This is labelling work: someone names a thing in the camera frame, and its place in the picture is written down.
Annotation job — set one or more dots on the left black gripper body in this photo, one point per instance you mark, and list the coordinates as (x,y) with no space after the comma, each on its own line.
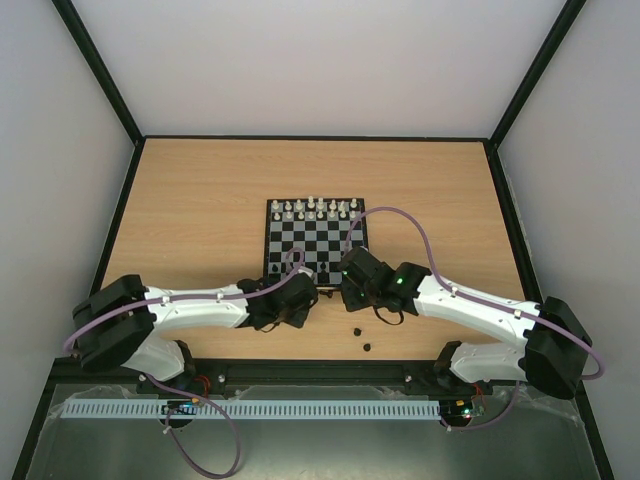
(296,320)

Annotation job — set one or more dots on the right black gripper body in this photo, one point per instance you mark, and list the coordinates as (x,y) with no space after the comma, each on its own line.
(353,270)

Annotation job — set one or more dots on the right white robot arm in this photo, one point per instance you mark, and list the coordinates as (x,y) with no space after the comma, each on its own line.
(543,344)

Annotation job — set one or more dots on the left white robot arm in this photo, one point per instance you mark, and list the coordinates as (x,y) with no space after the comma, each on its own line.
(124,324)

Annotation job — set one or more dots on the black and silver chessboard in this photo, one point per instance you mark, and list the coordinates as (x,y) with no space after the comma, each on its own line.
(315,240)

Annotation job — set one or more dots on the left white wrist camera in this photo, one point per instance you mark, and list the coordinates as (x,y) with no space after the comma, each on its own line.
(308,272)

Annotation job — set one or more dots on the black aluminium frame rail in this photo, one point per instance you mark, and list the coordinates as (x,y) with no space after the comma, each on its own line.
(435,379)

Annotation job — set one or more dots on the light blue cable duct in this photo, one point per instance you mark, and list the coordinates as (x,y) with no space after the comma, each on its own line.
(252,409)

